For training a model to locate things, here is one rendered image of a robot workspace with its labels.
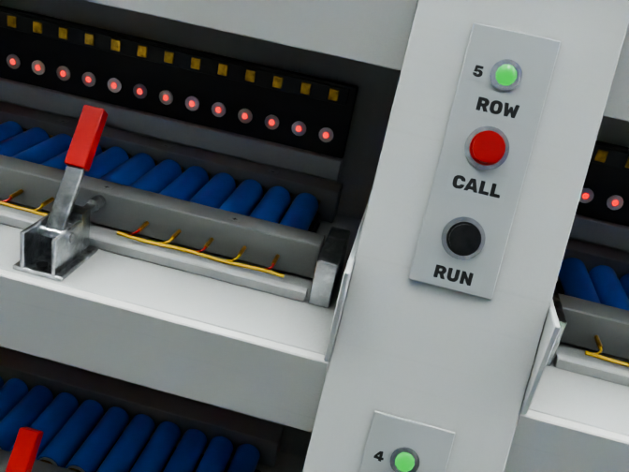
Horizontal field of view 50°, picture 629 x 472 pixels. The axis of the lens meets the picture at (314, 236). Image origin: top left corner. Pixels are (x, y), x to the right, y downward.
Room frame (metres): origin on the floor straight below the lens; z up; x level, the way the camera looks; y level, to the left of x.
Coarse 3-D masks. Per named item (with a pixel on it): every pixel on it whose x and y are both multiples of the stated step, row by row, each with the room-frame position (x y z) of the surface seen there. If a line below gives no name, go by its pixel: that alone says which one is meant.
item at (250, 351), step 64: (128, 128) 0.51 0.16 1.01; (192, 128) 0.50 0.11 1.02; (0, 256) 0.36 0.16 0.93; (192, 256) 0.40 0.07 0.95; (320, 256) 0.37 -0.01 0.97; (0, 320) 0.35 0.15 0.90; (64, 320) 0.34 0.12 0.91; (128, 320) 0.34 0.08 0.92; (192, 320) 0.33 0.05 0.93; (256, 320) 0.35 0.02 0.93; (320, 320) 0.36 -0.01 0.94; (192, 384) 0.34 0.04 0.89; (256, 384) 0.33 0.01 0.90; (320, 384) 0.33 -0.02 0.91
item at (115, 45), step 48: (0, 48) 0.52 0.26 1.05; (48, 48) 0.51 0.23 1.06; (96, 48) 0.50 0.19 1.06; (144, 48) 0.50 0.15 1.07; (96, 96) 0.52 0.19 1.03; (240, 96) 0.50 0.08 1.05; (288, 96) 0.49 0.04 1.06; (336, 96) 0.48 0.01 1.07; (288, 144) 0.50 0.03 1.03; (336, 144) 0.50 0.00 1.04
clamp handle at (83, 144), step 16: (96, 112) 0.37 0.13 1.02; (80, 128) 0.37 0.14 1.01; (96, 128) 0.37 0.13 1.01; (80, 144) 0.37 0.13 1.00; (96, 144) 0.37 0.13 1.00; (80, 160) 0.36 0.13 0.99; (64, 176) 0.36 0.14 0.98; (80, 176) 0.36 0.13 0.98; (64, 192) 0.36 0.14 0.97; (64, 208) 0.36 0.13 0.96; (48, 224) 0.35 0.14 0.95; (64, 224) 0.35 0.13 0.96
